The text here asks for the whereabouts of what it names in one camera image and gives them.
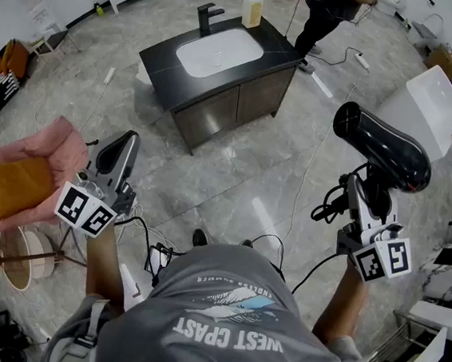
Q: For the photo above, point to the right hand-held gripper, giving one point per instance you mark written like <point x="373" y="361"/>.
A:
<point x="383" y="253"/>

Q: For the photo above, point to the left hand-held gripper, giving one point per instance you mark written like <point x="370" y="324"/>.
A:
<point x="106" y="191"/>

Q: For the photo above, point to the black hair dryer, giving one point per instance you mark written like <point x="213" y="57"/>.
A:
<point x="390" y="147"/>

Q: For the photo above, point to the black vanity cabinet with sink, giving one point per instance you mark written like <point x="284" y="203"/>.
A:
<point x="161" y="71"/>

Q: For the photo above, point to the person's left forearm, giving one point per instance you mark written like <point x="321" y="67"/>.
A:
<point x="102" y="267"/>

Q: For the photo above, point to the person's right forearm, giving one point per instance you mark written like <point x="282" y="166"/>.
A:
<point x="341" y="305"/>

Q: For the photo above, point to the pink armchair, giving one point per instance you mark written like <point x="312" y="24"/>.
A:
<point x="54" y="138"/>

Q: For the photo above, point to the white power strip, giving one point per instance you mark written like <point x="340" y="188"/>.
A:
<point x="109" y="75"/>
<point x="362" y="60"/>

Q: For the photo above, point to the egg-shaped floor mat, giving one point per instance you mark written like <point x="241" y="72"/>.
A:
<point x="143" y="73"/>

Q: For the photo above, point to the flat black tablet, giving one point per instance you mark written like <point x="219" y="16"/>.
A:
<point x="451" y="256"/>

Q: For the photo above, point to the orange seat cushion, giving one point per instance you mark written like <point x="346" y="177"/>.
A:
<point x="20" y="186"/>

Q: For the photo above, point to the black waist device box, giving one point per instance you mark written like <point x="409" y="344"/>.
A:
<point x="158" y="263"/>

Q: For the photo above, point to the person's left black shoe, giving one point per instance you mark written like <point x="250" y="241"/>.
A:
<point x="200" y="238"/>

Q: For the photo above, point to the person's black shoe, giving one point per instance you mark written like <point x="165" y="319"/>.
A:
<point x="200" y="238"/>
<point x="247" y="243"/>

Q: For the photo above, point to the white rectangular tub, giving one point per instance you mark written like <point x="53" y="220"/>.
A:
<point x="431" y="101"/>

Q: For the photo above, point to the small black-seat chair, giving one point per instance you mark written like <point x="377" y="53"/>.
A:
<point x="56" y="39"/>

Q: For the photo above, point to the person's right black shoe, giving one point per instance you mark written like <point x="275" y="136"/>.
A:
<point x="247" y="243"/>

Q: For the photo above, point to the orange fabric bag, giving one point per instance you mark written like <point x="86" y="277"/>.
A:
<point x="10" y="59"/>

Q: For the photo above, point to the small yellow-green bottle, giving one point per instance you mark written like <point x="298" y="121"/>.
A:
<point x="100" y="11"/>

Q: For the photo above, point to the round beige stool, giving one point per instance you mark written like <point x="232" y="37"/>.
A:
<point x="23" y="271"/>

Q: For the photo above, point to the black faucet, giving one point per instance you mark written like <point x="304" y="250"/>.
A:
<point x="204" y="21"/>

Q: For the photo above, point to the brown cardboard box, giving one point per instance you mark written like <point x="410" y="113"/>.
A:
<point x="443" y="62"/>

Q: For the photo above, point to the white standing sign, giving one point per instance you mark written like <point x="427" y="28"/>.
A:
<point x="37" y="5"/>

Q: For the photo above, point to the clear pump soap bottle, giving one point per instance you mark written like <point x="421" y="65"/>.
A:
<point x="251" y="12"/>

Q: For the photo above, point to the person's grey printed t-shirt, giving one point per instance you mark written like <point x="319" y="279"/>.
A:
<point x="211" y="355"/>

